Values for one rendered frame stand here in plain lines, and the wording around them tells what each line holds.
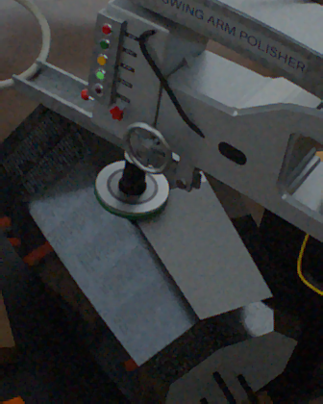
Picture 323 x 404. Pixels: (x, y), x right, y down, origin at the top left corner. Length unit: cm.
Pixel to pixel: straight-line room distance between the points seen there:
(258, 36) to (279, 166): 36
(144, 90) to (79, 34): 248
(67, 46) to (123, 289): 225
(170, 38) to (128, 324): 86
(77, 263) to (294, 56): 110
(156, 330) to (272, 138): 69
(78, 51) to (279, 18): 270
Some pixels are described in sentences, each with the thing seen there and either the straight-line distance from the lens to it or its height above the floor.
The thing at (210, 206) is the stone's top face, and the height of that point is 80.
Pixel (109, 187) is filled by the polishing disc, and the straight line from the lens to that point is 267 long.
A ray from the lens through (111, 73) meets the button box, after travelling 231.
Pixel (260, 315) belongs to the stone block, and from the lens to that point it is 252.
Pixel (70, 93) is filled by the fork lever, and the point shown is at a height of 103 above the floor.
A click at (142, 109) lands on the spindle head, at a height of 125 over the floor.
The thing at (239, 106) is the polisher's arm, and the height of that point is 139.
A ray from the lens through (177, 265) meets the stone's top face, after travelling 256.
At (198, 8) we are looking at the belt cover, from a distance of 206.
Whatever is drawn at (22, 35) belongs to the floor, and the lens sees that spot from 474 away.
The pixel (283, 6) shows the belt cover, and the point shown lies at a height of 167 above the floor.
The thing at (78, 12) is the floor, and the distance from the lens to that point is 494.
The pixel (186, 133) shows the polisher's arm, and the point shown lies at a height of 124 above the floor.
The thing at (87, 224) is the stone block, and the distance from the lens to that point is 276.
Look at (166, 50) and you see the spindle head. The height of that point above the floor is 146.
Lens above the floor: 273
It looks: 44 degrees down
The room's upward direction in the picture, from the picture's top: 10 degrees clockwise
